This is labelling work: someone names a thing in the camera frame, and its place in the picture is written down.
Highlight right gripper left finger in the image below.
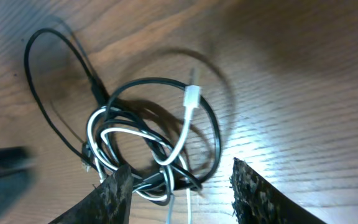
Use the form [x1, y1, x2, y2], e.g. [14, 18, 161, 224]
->
[51, 165, 133, 224]

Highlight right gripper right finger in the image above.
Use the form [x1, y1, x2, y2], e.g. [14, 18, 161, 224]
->
[230, 158, 324, 224]

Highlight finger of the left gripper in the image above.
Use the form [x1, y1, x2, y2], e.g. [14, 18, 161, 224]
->
[0, 146, 35, 216]

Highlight black usb cable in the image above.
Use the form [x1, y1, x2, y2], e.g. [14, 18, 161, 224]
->
[23, 27, 222, 207]

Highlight white usb cable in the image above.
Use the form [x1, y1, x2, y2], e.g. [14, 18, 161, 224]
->
[86, 85, 202, 224]

